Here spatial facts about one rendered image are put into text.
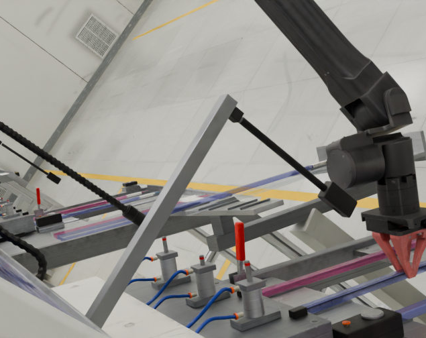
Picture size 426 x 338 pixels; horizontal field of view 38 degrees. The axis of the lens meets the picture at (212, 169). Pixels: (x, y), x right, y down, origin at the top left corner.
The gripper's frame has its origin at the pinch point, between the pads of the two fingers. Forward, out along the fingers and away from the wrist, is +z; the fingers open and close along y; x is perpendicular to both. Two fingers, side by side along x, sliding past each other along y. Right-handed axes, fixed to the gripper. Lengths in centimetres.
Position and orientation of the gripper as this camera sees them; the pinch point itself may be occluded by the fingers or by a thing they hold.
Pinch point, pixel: (406, 271)
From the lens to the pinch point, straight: 96.8
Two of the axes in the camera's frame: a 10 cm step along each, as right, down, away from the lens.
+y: 4.7, 0.3, -8.8
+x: 8.7, -1.9, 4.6
